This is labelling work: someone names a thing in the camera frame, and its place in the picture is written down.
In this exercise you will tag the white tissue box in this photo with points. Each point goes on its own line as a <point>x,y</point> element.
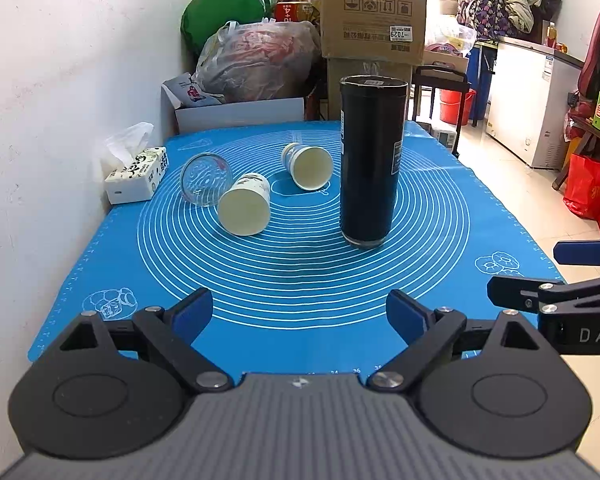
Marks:
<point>135,180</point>

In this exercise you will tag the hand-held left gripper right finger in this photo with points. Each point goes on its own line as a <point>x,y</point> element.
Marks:
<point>405,316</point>

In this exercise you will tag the floral fabric bag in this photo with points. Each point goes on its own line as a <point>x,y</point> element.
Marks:
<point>480,12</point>

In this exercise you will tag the yellow drink bottle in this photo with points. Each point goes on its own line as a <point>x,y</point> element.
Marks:
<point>551,34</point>

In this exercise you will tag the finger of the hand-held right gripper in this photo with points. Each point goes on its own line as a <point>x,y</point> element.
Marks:
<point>579,252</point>
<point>517,292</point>

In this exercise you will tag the plain brown cardboard box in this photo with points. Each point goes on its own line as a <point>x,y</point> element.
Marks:
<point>365,67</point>

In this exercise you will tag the green plastic bag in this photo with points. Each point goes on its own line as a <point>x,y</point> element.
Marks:
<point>220,5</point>

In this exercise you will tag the white chest freezer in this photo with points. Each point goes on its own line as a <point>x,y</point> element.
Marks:
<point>522,95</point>

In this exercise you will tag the large brown cardboard box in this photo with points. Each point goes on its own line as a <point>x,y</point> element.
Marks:
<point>370,10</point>

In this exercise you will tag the wooden side table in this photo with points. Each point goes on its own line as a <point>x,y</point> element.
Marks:
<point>587,132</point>

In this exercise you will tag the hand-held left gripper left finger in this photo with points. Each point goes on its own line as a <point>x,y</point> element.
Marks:
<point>192,316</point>

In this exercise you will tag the large printed paper cup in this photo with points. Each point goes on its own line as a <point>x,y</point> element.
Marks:
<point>244,209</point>

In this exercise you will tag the red printed carton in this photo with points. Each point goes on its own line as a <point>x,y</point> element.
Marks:
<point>294,11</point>

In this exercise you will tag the small printed paper cup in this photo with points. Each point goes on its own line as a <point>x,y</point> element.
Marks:
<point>310,167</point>

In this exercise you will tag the white plastic bag yellow contents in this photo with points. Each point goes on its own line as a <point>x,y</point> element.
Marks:
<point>450,37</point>

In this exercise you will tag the clear glass cup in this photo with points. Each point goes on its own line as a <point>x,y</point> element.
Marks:
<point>202,180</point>

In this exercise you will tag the large red shopping bag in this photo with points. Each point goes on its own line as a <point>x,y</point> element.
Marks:
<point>587,185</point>

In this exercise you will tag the clear plastic bag red contents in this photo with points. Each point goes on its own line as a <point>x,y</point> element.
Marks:
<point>260,60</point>

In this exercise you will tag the red plastic bucket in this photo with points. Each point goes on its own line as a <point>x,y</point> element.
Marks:
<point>455,105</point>

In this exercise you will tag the blue silicone baking mat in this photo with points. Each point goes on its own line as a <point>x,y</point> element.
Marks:
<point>305,275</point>

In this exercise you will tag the white open cardboard box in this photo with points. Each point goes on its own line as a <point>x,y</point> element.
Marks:
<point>240,112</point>

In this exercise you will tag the pink flat box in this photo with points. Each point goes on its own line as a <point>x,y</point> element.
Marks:
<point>445,57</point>

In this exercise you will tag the tall black tumbler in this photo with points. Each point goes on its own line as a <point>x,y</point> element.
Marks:
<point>372,160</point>

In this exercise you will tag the black stool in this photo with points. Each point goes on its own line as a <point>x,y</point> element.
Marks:
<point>440,72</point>

